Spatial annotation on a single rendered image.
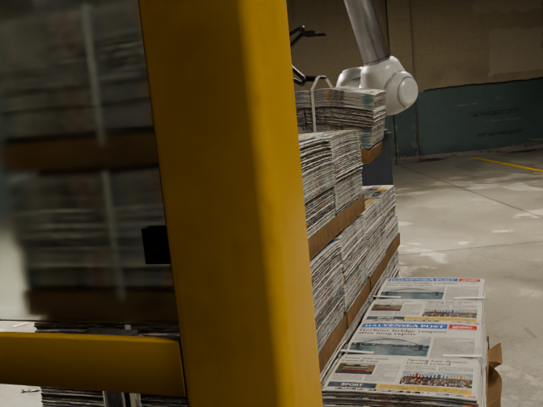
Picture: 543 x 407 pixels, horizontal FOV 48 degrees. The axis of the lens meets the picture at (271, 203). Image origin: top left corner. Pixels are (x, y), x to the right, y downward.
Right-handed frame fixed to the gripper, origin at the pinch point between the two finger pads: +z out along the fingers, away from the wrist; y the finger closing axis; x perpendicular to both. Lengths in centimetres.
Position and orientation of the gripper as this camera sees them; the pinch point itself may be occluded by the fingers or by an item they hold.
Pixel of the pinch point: (322, 55)
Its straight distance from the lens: 213.4
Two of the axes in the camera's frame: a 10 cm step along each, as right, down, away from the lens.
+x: -3.3, 1.9, -9.3
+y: 0.3, 9.8, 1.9
